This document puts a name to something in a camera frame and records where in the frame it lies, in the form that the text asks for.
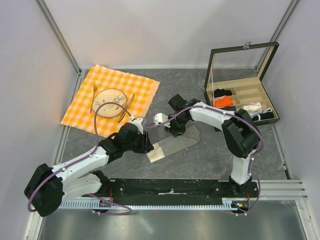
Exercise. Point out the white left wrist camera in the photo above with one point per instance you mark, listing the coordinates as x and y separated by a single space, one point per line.
138 122

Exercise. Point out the grey cream underwear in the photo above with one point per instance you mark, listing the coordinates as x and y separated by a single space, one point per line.
172 145

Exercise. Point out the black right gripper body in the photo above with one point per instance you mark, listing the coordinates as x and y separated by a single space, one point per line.
177 124

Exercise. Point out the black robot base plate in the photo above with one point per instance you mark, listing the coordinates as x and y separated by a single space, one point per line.
124 190

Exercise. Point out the white pink rolled underwear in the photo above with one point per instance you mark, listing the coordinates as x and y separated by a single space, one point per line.
253 107

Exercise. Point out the black compartment storage box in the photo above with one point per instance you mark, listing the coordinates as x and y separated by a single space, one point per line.
241 69

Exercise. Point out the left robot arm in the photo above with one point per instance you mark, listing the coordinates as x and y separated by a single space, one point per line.
50 186

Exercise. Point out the gold fork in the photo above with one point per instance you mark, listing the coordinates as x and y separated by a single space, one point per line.
95 88

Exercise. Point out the navy rolled underwear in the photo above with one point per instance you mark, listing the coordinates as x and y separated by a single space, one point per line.
229 108

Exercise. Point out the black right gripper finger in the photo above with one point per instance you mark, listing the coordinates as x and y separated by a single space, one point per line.
175 133
181 131

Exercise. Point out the orange rolled underwear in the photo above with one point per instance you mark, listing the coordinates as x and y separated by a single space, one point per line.
222 102

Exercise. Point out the orange white checkered cloth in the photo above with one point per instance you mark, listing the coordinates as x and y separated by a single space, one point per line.
78 115

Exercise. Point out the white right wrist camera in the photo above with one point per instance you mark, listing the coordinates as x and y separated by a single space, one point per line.
160 118

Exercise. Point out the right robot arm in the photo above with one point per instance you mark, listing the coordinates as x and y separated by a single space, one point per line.
241 135

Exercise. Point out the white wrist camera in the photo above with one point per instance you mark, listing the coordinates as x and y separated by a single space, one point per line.
138 122
160 118

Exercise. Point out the beige bird pattern plate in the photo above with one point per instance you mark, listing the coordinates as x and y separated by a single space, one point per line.
107 98

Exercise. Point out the grey slotted cable duct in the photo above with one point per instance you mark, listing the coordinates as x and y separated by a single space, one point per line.
101 205

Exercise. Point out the black white rolled underwear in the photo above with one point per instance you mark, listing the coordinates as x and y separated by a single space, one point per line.
263 115

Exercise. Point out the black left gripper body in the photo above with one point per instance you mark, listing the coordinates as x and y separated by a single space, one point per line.
138 144

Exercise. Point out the gold knife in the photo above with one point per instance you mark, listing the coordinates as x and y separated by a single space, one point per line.
127 106

